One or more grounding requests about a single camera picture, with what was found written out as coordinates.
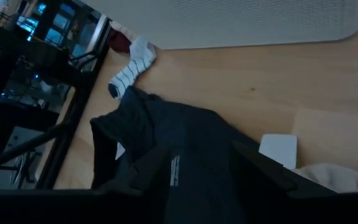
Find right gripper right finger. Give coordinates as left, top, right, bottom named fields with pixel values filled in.
left=231, top=139, right=337, bottom=197

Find white perforated plastic basket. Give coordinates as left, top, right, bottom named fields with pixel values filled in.
left=81, top=0, right=358, bottom=51

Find navy blue garment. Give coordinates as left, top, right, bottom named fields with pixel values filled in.
left=89, top=85, right=291, bottom=224

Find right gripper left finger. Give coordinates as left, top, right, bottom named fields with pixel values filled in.
left=96, top=146, right=175, bottom=195

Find pink striped sock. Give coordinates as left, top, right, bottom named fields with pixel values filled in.
left=109, top=19, right=139, bottom=43

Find white sock with blue stripes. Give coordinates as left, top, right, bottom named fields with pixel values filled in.
left=108, top=35, right=158, bottom=101

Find paper label tag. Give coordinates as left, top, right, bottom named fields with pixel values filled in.
left=258, top=133, right=298, bottom=170

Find white sock with red stripes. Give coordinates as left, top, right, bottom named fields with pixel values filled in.
left=290, top=162, right=358, bottom=194

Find maroon garment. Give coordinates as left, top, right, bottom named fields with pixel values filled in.
left=106, top=27, right=133, bottom=54

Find black aluminium table frame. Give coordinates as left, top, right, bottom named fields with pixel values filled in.
left=0, top=0, right=113, bottom=191

